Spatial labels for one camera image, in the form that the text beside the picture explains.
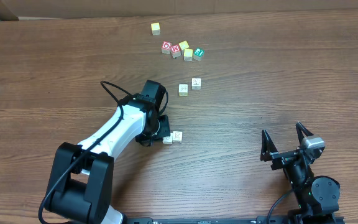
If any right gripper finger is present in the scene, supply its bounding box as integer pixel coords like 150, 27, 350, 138
260, 129, 278, 162
295, 122, 313, 145

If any white block single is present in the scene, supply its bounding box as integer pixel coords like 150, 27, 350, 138
162, 135, 173, 144

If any white block row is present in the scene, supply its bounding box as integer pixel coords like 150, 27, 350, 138
191, 78, 201, 90
172, 131, 183, 143
178, 84, 188, 96

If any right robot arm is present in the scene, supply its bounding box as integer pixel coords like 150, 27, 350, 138
257, 122, 344, 224

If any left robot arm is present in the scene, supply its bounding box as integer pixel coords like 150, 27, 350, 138
38, 80, 170, 224

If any yellow block lower cluster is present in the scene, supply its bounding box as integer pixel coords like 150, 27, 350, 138
183, 49, 193, 62

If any yellow block cluster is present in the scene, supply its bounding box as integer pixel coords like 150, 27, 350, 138
178, 40, 190, 52
183, 49, 193, 62

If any red M wooden block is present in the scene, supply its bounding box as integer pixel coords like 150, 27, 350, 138
170, 44, 181, 58

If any green wooden block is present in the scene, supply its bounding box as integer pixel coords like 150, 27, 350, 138
193, 48, 204, 61

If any red O wooden block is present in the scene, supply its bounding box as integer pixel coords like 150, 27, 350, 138
161, 41, 172, 54

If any yellow block upper cluster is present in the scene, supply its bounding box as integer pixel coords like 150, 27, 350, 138
178, 40, 190, 52

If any far yellow wooden block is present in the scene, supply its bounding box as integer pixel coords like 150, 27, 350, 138
151, 22, 161, 35

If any cardboard box back edge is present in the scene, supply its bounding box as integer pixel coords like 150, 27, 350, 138
0, 0, 358, 21

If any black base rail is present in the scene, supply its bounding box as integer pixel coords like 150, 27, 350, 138
68, 216, 346, 224

